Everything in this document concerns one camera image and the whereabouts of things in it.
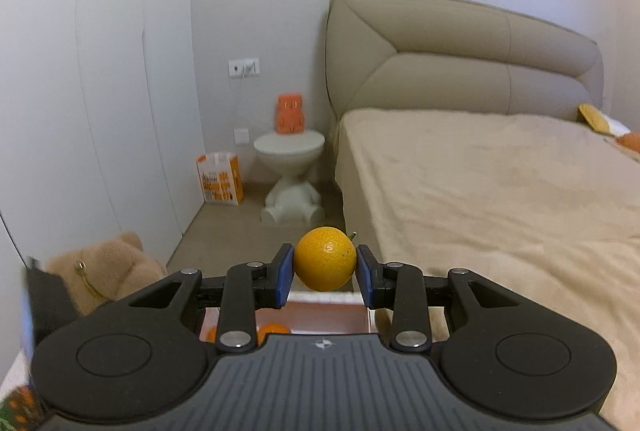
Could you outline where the bed with beige sheet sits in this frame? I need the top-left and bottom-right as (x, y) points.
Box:
(334, 108), (640, 431)

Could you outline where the white wall socket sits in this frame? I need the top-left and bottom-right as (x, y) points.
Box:
(228, 57), (261, 79)

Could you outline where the brown plush animal with bell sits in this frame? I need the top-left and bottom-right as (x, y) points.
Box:
(45, 232), (168, 317)

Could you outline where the orange and white paper bag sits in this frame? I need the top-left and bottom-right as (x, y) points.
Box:
(196, 152), (246, 206)

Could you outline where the orange owl figure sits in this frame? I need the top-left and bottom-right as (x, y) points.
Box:
(275, 94), (305, 134)

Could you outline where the white cloth item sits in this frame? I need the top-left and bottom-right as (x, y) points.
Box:
(602, 113), (632, 138)

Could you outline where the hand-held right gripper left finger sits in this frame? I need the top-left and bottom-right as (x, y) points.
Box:
(127, 244), (295, 350)

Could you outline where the orange green patterned object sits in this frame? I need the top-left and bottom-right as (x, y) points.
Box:
(0, 385), (46, 431)

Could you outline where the orange mandarin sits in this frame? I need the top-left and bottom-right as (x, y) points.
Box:
(257, 322), (292, 342)

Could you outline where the yellowish mandarin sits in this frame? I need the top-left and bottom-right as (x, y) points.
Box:
(293, 226), (359, 293)

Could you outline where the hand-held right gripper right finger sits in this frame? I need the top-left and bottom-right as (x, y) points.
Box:
(355, 244), (522, 350)

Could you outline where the yellow pillow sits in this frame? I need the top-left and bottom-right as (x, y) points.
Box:
(578, 103), (613, 132)

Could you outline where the white side table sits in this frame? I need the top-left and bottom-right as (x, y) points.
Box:
(253, 129), (326, 228)

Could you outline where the beige padded headboard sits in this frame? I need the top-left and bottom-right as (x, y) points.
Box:
(325, 0), (604, 162)

